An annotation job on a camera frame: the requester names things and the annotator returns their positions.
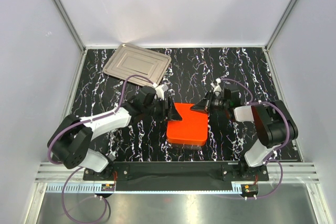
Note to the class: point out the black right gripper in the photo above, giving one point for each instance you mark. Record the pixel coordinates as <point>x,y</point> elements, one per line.
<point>202,106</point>

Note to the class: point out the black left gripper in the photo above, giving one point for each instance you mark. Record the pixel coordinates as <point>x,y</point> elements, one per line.
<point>169,114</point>

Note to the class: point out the orange box lid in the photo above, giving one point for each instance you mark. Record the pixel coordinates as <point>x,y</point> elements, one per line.
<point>193,124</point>

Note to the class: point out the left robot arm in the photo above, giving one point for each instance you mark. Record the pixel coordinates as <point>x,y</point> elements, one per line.
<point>70,143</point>

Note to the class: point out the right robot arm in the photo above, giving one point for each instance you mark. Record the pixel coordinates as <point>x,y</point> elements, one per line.
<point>273,123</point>

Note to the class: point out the orange chocolate box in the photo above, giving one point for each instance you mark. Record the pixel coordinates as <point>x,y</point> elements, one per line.
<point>198,141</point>

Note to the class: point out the silver metal tray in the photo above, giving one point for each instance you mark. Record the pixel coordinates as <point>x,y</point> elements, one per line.
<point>129,59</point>

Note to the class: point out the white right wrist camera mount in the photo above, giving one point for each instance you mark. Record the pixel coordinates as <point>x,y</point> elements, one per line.
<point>216,87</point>

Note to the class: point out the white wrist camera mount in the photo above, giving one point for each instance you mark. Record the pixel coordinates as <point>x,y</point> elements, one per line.
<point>160,90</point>
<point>216,87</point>

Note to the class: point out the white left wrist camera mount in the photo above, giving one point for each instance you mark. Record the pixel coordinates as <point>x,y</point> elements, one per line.
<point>160,90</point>

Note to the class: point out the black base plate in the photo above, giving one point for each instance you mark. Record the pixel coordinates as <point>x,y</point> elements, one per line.
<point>177,176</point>

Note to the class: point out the aluminium rail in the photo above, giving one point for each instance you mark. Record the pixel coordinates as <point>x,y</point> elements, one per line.
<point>49,172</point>

